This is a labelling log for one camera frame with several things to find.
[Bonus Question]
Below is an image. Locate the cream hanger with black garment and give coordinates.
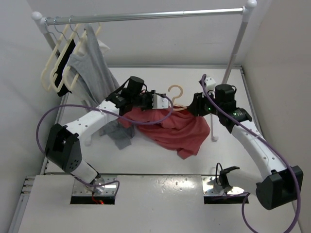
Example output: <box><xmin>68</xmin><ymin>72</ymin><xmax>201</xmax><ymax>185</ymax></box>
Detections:
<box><xmin>49</xmin><ymin>23</ymin><xmax>82</xmax><ymax>92</ymax></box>

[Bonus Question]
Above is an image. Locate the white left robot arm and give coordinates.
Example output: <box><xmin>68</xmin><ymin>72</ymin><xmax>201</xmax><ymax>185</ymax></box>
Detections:
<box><xmin>45</xmin><ymin>76</ymin><xmax>155</xmax><ymax>184</ymax></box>

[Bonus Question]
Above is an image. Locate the metal clothes rack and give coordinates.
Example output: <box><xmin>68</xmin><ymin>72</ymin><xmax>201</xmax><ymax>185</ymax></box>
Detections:
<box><xmin>31</xmin><ymin>0</ymin><xmax>258</xmax><ymax>141</ymax></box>

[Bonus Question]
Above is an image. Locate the white garment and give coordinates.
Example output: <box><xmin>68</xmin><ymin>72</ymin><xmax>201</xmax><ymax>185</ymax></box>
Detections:
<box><xmin>97</xmin><ymin>40</ymin><xmax>110</xmax><ymax>55</ymax></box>

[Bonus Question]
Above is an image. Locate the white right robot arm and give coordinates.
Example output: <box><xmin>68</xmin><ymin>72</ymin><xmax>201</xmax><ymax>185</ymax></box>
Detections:
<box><xmin>187</xmin><ymin>83</ymin><xmax>303</xmax><ymax>210</ymax></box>

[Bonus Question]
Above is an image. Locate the red t shirt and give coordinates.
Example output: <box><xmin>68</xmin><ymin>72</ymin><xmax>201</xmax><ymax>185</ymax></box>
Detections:
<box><xmin>123</xmin><ymin>108</ymin><xmax>210</xmax><ymax>159</ymax></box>

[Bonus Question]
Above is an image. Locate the cream hanger outer left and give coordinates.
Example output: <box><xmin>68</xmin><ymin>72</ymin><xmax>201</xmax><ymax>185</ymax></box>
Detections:
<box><xmin>40</xmin><ymin>18</ymin><xmax>69</xmax><ymax>92</ymax></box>

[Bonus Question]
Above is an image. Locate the black garment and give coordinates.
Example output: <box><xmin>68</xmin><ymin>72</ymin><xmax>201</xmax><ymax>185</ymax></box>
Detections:
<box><xmin>54</xmin><ymin>40</ymin><xmax>75</xmax><ymax>97</ymax></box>

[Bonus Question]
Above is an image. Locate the cream hanger with grey shirt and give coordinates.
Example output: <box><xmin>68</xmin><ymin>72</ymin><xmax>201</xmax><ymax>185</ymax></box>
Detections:
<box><xmin>62</xmin><ymin>21</ymin><xmax>103</xmax><ymax>88</ymax></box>

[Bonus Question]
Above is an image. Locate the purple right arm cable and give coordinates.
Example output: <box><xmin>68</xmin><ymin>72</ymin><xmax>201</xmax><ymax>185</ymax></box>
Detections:
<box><xmin>199</xmin><ymin>74</ymin><xmax>302</xmax><ymax>233</ymax></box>

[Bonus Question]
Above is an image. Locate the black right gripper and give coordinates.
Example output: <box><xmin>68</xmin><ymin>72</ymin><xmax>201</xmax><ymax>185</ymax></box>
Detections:
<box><xmin>187</xmin><ymin>89</ymin><xmax>222</xmax><ymax>117</ymax></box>

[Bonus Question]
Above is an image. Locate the grey t shirt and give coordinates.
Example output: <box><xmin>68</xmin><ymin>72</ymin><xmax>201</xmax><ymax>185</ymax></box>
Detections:
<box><xmin>67</xmin><ymin>23</ymin><xmax>136</xmax><ymax>150</ymax></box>

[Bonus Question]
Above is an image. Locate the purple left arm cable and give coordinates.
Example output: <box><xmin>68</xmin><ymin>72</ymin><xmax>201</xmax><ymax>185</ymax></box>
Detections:
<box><xmin>35</xmin><ymin>94</ymin><xmax>174</xmax><ymax>195</ymax></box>

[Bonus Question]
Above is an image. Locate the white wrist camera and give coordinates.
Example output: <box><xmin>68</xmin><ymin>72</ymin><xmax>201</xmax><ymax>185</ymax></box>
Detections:
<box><xmin>152</xmin><ymin>94</ymin><xmax>169</xmax><ymax>109</ymax></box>
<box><xmin>204</xmin><ymin>76</ymin><xmax>216</xmax><ymax>91</ymax></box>

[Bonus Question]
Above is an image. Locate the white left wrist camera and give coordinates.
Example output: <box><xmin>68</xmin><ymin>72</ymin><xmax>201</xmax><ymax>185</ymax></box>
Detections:
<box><xmin>152</xmin><ymin>94</ymin><xmax>169</xmax><ymax>109</ymax></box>

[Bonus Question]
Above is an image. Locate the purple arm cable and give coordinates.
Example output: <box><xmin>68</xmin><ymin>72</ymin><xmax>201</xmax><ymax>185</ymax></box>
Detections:
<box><xmin>35</xmin><ymin>94</ymin><xmax>174</xmax><ymax>195</ymax></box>
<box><xmin>199</xmin><ymin>74</ymin><xmax>302</xmax><ymax>233</ymax></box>

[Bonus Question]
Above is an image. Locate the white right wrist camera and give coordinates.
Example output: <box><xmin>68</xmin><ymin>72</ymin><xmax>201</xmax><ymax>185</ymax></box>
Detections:
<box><xmin>204</xmin><ymin>76</ymin><xmax>216</xmax><ymax>91</ymax></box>

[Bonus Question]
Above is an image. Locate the beige plastic hanger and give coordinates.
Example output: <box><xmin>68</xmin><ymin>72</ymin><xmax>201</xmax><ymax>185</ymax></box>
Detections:
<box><xmin>168</xmin><ymin>84</ymin><xmax>187</xmax><ymax>112</ymax></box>

